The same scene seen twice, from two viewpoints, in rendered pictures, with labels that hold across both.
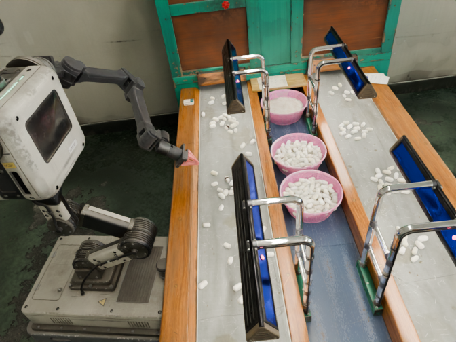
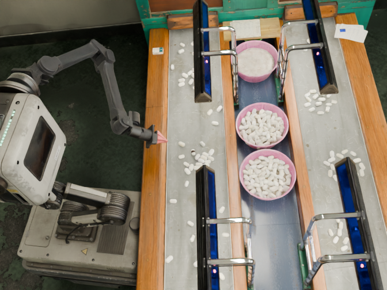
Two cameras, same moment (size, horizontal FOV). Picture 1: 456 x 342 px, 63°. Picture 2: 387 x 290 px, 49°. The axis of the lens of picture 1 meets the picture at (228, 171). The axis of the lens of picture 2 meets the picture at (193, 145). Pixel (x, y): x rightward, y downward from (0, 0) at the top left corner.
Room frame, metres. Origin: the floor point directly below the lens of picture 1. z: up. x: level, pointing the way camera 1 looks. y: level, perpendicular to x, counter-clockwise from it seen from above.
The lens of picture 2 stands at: (0.22, -0.11, 2.62)
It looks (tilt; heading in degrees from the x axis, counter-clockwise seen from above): 60 degrees down; 6
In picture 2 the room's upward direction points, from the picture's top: 11 degrees counter-clockwise
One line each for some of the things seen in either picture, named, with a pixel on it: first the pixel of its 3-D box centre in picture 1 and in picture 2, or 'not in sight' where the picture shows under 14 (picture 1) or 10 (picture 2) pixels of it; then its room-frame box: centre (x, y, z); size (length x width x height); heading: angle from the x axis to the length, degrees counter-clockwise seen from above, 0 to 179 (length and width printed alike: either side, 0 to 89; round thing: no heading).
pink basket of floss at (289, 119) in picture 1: (283, 108); (254, 63); (1.82, -0.37, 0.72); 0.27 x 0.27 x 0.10
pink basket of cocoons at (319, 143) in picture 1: (298, 157); (261, 128); (1.38, -0.35, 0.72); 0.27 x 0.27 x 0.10
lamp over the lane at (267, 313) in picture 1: (250, 229); (207, 243); (0.69, -0.04, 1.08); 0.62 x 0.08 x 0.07; 177
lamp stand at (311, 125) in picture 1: (328, 93); (298, 64); (1.64, -0.56, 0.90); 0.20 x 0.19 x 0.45; 177
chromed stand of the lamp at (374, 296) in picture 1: (403, 250); (330, 252); (0.67, -0.52, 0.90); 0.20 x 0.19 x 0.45; 177
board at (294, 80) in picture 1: (278, 82); (251, 29); (2.04, -0.38, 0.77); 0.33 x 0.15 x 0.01; 87
